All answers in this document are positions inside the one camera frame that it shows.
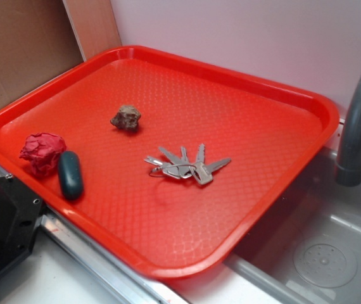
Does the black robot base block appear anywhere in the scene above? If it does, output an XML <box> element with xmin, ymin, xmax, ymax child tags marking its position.
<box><xmin>0</xmin><ymin>177</ymin><xmax>44</xmax><ymax>277</ymax></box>

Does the red plastic tray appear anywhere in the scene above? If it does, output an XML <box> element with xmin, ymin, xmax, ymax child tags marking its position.
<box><xmin>0</xmin><ymin>46</ymin><xmax>339</xmax><ymax>281</ymax></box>

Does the silver key bunch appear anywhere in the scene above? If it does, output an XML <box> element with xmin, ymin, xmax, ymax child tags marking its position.
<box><xmin>144</xmin><ymin>144</ymin><xmax>231</xmax><ymax>186</ymax></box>

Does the brown rock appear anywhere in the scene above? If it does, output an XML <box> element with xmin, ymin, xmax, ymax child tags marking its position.
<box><xmin>110</xmin><ymin>104</ymin><xmax>142</xmax><ymax>132</ymax></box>

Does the dark teal oval case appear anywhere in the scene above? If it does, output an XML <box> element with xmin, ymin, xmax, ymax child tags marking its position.
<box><xmin>58</xmin><ymin>151</ymin><xmax>84</xmax><ymax>200</ymax></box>

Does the crumpled red paper ball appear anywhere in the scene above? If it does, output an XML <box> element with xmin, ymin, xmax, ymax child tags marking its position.
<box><xmin>19</xmin><ymin>132</ymin><xmax>67</xmax><ymax>177</ymax></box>

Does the grey plastic sink basin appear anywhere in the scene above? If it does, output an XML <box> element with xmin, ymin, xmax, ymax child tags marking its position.
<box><xmin>225</xmin><ymin>149</ymin><xmax>361</xmax><ymax>303</ymax></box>

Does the brown cardboard panel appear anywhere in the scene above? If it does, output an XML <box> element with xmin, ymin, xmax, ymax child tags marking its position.
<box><xmin>0</xmin><ymin>1</ymin><xmax>121</xmax><ymax>109</ymax></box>

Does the grey toy faucet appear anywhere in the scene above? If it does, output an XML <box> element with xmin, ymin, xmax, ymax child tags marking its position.
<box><xmin>335</xmin><ymin>46</ymin><xmax>361</xmax><ymax>187</ymax></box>

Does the aluminium frame rail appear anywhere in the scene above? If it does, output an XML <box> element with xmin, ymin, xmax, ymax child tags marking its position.
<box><xmin>0</xmin><ymin>148</ymin><xmax>187</xmax><ymax>304</ymax></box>

